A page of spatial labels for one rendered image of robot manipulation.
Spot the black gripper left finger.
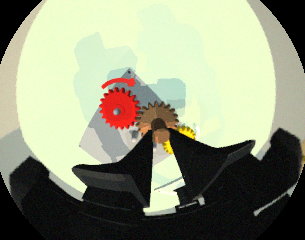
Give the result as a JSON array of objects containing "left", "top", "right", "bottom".
[{"left": 71, "top": 129, "right": 153, "bottom": 209}]

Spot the red curved arrow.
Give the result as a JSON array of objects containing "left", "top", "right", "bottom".
[{"left": 101, "top": 77, "right": 135, "bottom": 89}]

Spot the red gear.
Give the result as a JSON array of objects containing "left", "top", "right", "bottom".
[{"left": 99, "top": 87, "right": 140, "bottom": 129}]

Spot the tan toothed gear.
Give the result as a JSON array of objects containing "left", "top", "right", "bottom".
[{"left": 136, "top": 101, "right": 179, "bottom": 144}]

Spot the yellow gear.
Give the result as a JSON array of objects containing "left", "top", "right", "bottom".
[{"left": 163, "top": 125, "right": 196, "bottom": 155}]

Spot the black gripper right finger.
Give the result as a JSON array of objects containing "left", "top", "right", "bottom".
[{"left": 168, "top": 127, "right": 256, "bottom": 201}]

